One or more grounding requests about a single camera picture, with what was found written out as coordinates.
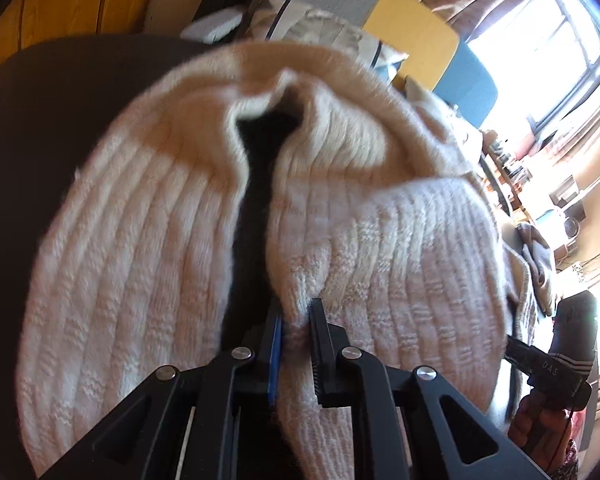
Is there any deer print cushion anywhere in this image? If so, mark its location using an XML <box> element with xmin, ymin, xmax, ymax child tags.
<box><xmin>404</xmin><ymin>74</ymin><xmax>463</xmax><ymax>113</ymax></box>

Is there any cream knit sweater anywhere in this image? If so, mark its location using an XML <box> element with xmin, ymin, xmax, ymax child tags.
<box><xmin>17</xmin><ymin>42</ymin><xmax>518</xmax><ymax>480</ymax></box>

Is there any wooden side table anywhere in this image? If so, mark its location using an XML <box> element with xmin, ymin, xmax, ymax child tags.
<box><xmin>478</xmin><ymin>129</ymin><xmax>536</xmax><ymax>223</ymax></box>

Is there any grey yellow blue sofa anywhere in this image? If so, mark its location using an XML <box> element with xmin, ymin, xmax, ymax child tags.
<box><xmin>180</xmin><ymin>0</ymin><xmax>499</xmax><ymax>128</ymax></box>

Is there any tiger print cushion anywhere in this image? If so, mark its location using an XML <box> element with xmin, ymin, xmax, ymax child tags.
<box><xmin>240</xmin><ymin>0</ymin><xmax>409</xmax><ymax>83</ymax></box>

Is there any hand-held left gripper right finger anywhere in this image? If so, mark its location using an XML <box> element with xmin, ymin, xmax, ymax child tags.
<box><xmin>307</xmin><ymin>298</ymin><xmax>550</xmax><ymax>480</ymax></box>

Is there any wooden wardrobe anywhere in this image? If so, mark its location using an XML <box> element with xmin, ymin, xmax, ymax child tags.
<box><xmin>0</xmin><ymin>0</ymin><xmax>163</xmax><ymax>68</ymax></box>

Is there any pale pink garment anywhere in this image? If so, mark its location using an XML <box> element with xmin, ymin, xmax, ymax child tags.
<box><xmin>500</xmin><ymin>220</ymin><xmax>556</xmax><ymax>317</ymax></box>

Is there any person's floral clothing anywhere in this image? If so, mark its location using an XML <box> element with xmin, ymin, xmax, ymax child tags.
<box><xmin>548</xmin><ymin>439</ymin><xmax>581</xmax><ymax>480</ymax></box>

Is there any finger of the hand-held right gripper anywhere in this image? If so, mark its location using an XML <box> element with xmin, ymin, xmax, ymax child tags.
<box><xmin>503</xmin><ymin>336</ymin><xmax>536</xmax><ymax>367</ymax></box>

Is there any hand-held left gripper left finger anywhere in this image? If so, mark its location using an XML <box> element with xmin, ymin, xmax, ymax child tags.
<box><xmin>40</xmin><ymin>305</ymin><xmax>285</xmax><ymax>480</ymax></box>

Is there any window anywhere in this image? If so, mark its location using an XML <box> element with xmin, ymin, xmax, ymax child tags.
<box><xmin>466</xmin><ymin>0</ymin><xmax>600</xmax><ymax>136</ymax></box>

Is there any person's right hand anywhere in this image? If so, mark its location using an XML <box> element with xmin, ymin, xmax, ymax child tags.
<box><xmin>508</xmin><ymin>392</ymin><xmax>573</xmax><ymax>463</ymax></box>

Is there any small desk fan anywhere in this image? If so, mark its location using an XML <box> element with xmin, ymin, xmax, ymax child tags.
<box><xmin>561</xmin><ymin>214</ymin><xmax>588</xmax><ymax>239</ymax></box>

